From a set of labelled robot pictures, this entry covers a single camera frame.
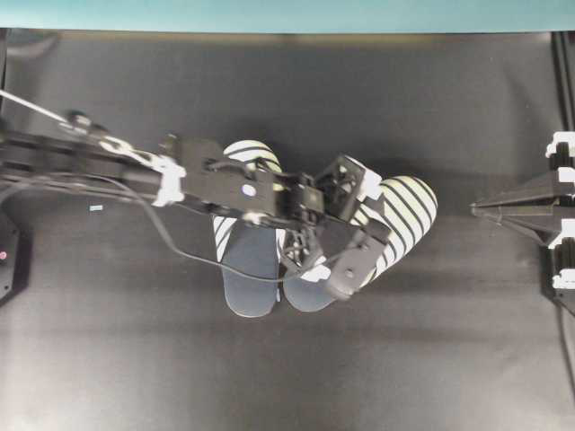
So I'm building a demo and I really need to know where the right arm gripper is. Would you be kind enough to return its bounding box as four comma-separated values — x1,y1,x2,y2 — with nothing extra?
470,131,574,305

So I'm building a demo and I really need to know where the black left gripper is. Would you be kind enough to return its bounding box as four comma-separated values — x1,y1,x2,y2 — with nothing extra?
279,154,382,290

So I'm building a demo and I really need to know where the striped slipper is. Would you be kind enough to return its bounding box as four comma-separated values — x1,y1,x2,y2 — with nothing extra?
212,138,284,319
284,175,438,312

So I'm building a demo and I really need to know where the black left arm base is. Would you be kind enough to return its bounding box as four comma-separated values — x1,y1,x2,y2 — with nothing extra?
1,210,31,306

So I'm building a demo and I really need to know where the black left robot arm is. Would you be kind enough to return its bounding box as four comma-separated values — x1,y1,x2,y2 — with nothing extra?
1,112,392,300

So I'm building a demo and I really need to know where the teal backdrop sheet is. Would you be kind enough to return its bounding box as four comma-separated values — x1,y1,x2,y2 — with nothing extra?
1,1,574,34

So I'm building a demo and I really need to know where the black table cloth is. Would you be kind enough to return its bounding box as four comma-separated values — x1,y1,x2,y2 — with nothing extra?
1,28,574,430

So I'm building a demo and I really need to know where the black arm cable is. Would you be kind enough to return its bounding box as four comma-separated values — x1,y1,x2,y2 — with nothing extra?
0,172,360,284

